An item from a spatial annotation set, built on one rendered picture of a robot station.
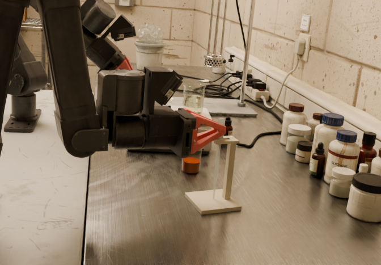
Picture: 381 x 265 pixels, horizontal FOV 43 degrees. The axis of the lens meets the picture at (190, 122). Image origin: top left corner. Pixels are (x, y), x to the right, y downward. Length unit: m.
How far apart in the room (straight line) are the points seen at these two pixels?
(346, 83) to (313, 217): 0.57
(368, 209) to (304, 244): 0.17
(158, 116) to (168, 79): 0.06
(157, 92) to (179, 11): 2.84
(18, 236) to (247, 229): 0.36
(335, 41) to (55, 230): 0.98
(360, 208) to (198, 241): 0.32
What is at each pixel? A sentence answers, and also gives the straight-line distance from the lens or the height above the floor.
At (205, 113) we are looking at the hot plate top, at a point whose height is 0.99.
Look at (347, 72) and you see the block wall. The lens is 1.40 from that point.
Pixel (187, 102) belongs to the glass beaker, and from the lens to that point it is 1.15.
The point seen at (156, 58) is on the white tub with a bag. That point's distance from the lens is 2.21.
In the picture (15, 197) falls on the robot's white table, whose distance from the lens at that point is 0.92.
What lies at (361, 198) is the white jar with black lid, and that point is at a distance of 0.93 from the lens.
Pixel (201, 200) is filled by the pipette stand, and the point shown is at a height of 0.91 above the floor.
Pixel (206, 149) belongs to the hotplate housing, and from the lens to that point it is 1.15.
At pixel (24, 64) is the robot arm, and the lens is 1.30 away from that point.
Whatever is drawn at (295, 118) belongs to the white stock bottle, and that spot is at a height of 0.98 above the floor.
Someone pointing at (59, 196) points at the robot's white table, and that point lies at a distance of 0.92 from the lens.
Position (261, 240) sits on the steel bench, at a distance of 0.81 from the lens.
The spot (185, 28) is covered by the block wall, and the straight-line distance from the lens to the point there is 3.62.
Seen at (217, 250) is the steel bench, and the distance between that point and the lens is 0.77.
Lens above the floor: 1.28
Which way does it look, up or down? 15 degrees down
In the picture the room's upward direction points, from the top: 5 degrees clockwise
